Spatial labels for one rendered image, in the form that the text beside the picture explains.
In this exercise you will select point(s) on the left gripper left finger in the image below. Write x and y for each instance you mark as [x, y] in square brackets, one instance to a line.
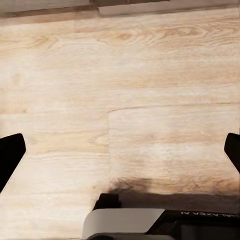
[12, 150]

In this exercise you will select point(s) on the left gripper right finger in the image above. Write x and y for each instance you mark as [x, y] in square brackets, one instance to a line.
[232, 149]

